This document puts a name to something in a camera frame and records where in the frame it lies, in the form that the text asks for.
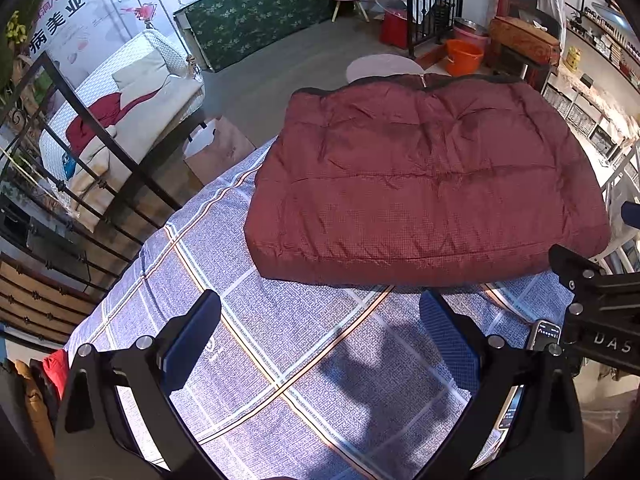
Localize black metal gate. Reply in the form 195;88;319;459
404;0;463;58

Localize brown wooden slatted panel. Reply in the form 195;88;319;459
0;255;96;346

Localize hanging red jacket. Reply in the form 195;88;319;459
42;349;70;401

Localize green plant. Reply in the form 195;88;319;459
0;0;46;91

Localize white metal rack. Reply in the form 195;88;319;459
597;142;640;273

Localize hanging mustard jacket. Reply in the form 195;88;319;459
14;359;56;453

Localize blue plaid bed sheet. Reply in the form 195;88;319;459
62;135;576;480

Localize dark low cabinet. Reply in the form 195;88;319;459
0;195;91;281

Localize beige pillow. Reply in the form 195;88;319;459
112;49;168;92

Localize paper bag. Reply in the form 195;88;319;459
184;116;257;187

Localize black metal railing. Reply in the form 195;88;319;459
0;52;208;311

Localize dark red cloth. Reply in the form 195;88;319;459
65;92;158;158

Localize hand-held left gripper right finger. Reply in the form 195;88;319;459
419;290;583;480

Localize white shelves with goods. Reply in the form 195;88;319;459
542;0;640;161

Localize red puffer jacket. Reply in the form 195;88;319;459
244;72;612;288

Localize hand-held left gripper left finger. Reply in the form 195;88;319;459
52;289;222;480

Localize black smartphone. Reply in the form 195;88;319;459
497;384;525;431
526;319;563;353

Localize red bucket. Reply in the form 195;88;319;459
380;7;408;48

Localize green floral covered counter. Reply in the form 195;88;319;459
175;0;353;73

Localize pile of clothes on bed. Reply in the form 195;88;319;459
40;30;206;221

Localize orange basin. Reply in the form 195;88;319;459
445;39;485;77

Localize metal basin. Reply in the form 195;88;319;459
452;17;490;37

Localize large wall poster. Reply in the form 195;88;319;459
30;0;236;76

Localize black metal lamp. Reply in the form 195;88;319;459
575;0;628;28

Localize swing hanging rope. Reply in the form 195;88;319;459
147;0;198;73

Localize round grey mat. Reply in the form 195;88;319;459
346;53;423;83

